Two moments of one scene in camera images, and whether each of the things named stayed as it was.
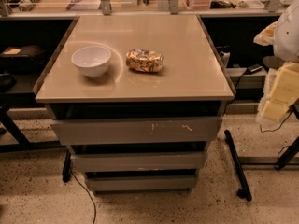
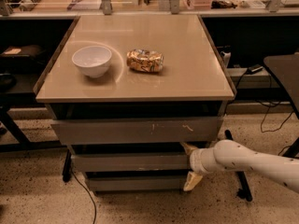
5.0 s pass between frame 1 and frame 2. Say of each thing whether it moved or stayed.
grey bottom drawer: stayed
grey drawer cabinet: stayed
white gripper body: moved
